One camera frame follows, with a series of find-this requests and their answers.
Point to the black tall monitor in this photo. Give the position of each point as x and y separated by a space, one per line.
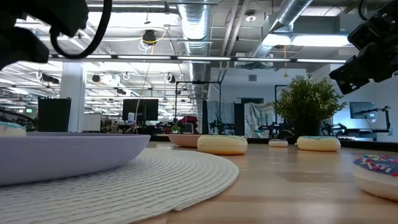
54 115

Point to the large blue donut white drizzle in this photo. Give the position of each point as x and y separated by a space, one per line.
318 144

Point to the red object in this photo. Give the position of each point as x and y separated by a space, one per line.
189 119

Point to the black ceiling-mounted camera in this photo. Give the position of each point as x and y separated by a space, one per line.
149 36

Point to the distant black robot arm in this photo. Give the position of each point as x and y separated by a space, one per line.
220 126

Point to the smooth silver ventilation duct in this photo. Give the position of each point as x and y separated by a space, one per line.
292 12

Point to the white pillar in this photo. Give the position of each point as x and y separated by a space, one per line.
73 93

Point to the pink plate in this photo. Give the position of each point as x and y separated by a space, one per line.
183 140

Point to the black wide monitor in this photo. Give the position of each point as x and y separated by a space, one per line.
146 109

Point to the wall-side screen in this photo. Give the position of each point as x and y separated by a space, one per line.
360 109

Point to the ribbed silver ventilation duct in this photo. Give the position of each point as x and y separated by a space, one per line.
194 25

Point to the black tubular stand frame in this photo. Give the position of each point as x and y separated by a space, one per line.
199 82

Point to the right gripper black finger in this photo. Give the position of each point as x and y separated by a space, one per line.
354 87
351 70

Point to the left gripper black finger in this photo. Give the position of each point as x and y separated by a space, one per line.
21 53

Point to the small purple iced donut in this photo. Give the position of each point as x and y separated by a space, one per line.
278 143

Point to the large plain blue iced donut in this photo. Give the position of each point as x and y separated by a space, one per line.
11 130

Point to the green potted plant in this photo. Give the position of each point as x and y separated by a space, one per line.
308 99

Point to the small indigo sprinkled donut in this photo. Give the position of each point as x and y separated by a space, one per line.
376 180

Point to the grey cloth cover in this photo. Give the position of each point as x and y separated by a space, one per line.
258 118

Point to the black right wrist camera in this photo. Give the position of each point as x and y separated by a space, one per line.
360 36

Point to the black bar with light strips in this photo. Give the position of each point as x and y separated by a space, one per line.
202 58

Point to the purple plate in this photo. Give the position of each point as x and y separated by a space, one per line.
62 155

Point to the black aluminium table frame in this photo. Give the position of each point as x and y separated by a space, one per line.
367 145

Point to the large mint donut chocolate drizzle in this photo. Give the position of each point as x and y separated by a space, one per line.
222 146

